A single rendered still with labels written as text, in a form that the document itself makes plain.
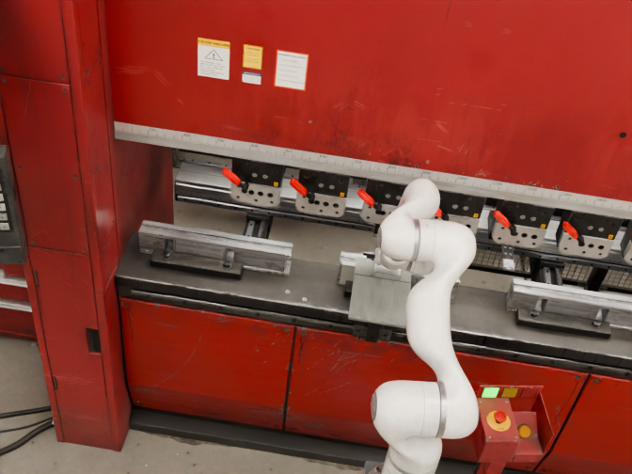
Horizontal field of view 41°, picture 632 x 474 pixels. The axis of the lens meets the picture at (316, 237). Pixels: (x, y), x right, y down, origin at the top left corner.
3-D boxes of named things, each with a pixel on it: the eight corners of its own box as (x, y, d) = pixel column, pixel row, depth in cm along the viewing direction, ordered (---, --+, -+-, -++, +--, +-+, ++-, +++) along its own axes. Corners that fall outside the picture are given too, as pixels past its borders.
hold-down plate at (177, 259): (150, 266, 277) (149, 260, 275) (154, 255, 281) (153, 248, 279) (240, 280, 276) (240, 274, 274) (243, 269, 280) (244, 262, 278)
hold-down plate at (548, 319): (516, 324, 273) (518, 319, 271) (515, 312, 277) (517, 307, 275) (608, 339, 273) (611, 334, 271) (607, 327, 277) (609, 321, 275)
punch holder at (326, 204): (294, 211, 258) (299, 168, 247) (298, 193, 264) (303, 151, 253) (343, 218, 258) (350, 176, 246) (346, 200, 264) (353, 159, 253)
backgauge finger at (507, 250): (489, 270, 275) (493, 259, 272) (487, 217, 294) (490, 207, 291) (526, 276, 275) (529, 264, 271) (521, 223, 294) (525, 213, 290)
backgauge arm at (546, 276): (534, 324, 293) (545, 296, 283) (524, 206, 340) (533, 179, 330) (557, 327, 293) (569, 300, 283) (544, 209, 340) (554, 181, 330)
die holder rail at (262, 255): (139, 252, 281) (138, 231, 274) (144, 240, 285) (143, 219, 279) (288, 276, 279) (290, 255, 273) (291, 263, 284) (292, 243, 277)
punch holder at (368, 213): (359, 221, 257) (367, 179, 246) (362, 203, 264) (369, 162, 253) (408, 229, 257) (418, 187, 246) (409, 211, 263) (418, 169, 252)
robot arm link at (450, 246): (400, 438, 189) (471, 442, 190) (410, 434, 178) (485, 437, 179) (402, 227, 205) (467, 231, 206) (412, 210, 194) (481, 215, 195)
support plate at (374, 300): (347, 319, 253) (348, 317, 252) (355, 259, 272) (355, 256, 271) (407, 328, 252) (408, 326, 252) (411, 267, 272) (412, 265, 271)
